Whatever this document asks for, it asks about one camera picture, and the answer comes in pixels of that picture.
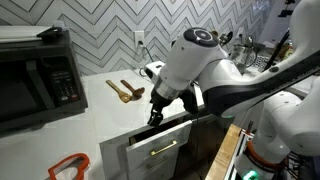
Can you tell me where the black power cable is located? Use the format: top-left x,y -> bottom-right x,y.
138,40 -> 156,78

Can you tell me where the utensil holder with utensils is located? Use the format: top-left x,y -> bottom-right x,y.
219,31 -> 233,47

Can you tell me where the dark wooden spoon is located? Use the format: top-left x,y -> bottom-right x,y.
121,80 -> 145,99

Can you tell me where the white wall outlet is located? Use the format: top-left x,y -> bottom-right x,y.
134,31 -> 145,47

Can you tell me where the orange heart cookie cutter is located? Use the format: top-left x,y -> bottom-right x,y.
48,153 -> 90,180

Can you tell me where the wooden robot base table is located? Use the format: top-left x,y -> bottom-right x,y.
205,124 -> 241,180

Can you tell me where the glass electric kettle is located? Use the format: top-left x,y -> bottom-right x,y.
230,45 -> 257,74

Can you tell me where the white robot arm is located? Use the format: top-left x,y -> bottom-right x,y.
148,0 -> 320,180

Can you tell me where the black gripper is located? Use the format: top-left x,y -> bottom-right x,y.
147,96 -> 172,127

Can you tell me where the light wooden spoon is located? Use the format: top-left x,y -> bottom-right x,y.
106,80 -> 131,103

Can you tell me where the black microwave oven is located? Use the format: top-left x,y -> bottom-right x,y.
0,26 -> 88,131

